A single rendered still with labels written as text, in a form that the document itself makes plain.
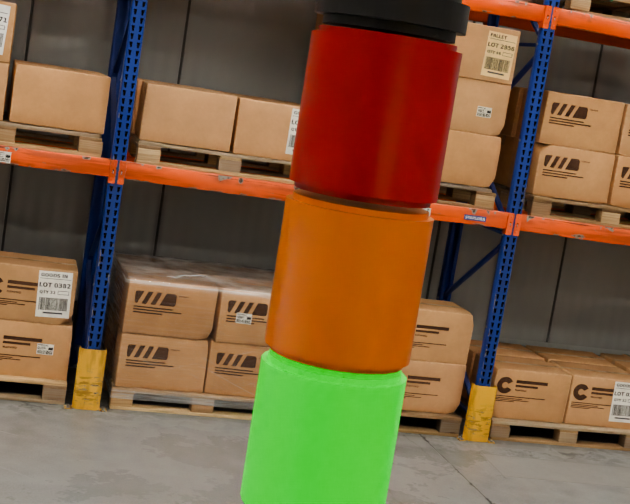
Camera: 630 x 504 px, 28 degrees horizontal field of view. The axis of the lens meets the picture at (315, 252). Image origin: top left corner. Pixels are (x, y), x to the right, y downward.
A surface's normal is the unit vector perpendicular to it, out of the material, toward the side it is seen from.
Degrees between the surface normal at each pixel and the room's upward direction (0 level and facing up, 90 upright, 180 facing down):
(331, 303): 90
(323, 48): 90
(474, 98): 87
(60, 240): 90
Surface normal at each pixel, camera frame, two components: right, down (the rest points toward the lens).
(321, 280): -0.38, 0.07
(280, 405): -0.61, 0.01
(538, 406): 0.24, 0.19
